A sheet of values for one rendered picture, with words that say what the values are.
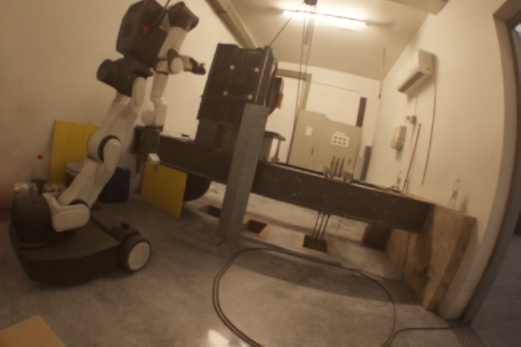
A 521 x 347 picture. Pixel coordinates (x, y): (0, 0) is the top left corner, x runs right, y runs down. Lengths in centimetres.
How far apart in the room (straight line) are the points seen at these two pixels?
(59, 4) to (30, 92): 62
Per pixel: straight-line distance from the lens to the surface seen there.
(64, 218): 109
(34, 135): 180
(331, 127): 480
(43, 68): 177
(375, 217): 180
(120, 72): 113
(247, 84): 181
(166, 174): 206
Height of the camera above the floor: 77
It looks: 1 degrees down
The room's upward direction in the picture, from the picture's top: 13 degrees clockwise
